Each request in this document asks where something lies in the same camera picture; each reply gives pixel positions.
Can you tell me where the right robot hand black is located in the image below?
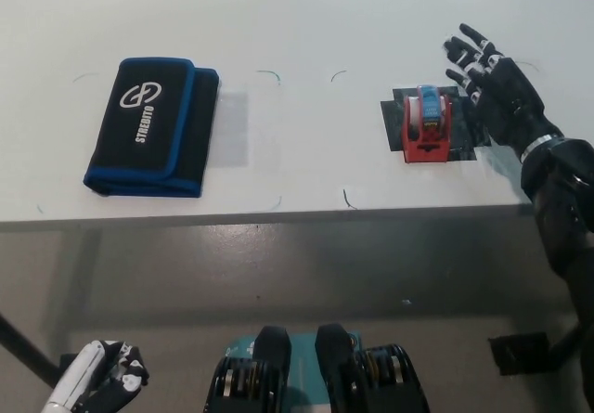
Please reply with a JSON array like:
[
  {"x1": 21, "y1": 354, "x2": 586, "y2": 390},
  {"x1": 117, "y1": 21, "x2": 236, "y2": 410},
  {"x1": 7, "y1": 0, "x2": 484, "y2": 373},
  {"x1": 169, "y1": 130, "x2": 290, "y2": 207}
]
[{"x1": 440, "y1": 23, "x2": 562, "y2": 155}]

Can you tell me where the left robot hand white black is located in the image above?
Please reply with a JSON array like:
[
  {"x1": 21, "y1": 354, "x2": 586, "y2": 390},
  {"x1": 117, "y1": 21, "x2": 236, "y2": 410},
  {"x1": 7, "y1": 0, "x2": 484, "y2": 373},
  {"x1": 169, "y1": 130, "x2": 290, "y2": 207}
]
[{"x1": 44, "y1": 339, "x2": 151, "y2": 413}]

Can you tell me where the red tape dispenser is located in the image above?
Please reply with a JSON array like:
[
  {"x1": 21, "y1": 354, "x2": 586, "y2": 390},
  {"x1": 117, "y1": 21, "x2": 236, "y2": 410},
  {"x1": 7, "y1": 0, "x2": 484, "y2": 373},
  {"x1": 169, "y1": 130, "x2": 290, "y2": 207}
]
[{"x1": 401, "y1": 84, "x2": 453, "y2": 165}]

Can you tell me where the black tape patch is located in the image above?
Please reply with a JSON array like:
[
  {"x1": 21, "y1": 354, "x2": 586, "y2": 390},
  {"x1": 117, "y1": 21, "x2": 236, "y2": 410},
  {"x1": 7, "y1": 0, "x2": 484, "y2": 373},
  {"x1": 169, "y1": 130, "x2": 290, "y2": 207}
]
[{"x1": 380, "y1": 84, "x2": 493, "y2": 161}]

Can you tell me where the black table leg with foot plate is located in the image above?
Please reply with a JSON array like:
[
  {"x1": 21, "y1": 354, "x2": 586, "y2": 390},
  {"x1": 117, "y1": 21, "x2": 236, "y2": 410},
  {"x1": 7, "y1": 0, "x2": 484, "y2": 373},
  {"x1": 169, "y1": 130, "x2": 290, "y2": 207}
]
[
  {"x1": 0, "y1": 311, "x2": 83, "y2": 389},
  {"x1": 488, "y1": 317, "x2": 585, "y2": 377}
]

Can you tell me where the black robot body block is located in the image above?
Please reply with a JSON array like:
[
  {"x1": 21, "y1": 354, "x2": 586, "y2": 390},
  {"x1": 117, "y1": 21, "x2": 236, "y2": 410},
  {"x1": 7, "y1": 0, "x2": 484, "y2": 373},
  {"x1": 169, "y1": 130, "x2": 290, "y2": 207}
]
[
  {"x1": 203, "y1": 325, "x2": 292, "y2": 413},
  {"x1": 315, "y1": 323, "x2": 429, "y2": 413}
]

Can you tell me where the black pouch with blue trim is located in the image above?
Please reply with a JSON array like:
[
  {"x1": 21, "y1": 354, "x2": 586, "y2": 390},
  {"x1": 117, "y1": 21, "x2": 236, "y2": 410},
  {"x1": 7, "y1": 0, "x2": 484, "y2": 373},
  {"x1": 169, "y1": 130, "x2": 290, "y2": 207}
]
[{"x1": 82, "y1": 57, "x2": 220, "y2": 199}]

